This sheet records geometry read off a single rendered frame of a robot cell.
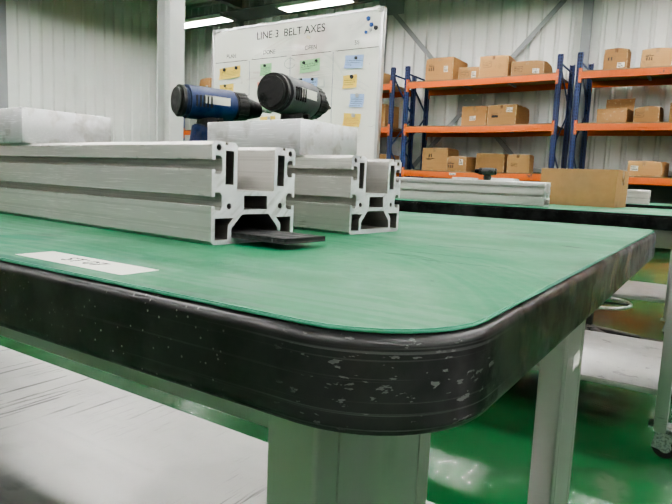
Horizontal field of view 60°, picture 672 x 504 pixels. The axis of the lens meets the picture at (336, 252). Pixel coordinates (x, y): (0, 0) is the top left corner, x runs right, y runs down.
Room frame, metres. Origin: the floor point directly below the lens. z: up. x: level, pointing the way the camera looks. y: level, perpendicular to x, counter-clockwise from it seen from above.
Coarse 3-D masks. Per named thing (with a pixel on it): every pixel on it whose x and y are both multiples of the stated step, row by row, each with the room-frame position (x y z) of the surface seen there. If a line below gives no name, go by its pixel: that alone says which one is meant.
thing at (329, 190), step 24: (288, 168) 0.69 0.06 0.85; (312, 168) 0.67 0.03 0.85; (336, 168) 0.63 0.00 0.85; (360, 168) 0.64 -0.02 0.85; (384, 168) 0.68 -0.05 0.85; (312, 192) 0.65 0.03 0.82; (336, 192) 0.63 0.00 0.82; (360, 192) 0.64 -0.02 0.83; (384, 192) 0.68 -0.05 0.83; (312, 216) 0.65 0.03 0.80; (336, 216) 0.63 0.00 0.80; (360, 216) 0.64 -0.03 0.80; (384, 216) 0.68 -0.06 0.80
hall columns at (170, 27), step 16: (160, 0) 9.08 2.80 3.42; (176, 0) 9.00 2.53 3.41; (160, 16) 9.08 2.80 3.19; (176, 16) 9.01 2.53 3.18; (160, 32) 9.08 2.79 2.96; (176, 32) 9.01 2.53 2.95; (160, 48) 9.09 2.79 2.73; (176, 48) 9.01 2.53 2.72; (160, 64) 9.09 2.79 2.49; (176, 64) 9.01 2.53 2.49; (160, 80) 9.09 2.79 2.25; (176, 80) 9.02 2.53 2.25; (160, 96) 9.09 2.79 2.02; (160, 112) 9.09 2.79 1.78; (160, 128) 9.09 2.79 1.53; (176, 128) 9.02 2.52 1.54
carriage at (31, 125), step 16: (0, 112) 0.70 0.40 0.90; (16, 112) 0.67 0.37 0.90; (32, 112) 0.67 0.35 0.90; (48, 112) 0.69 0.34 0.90; (64, 112) 0.70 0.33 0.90; (0, 128) 0.70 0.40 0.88; (16, 128) 0.67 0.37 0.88; (32, 128) 0.67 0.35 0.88; (48, 128) 0.69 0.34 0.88; (64, 128) 0.70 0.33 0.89; (80, 128) 0.72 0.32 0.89; (96, 128) 0.73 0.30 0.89
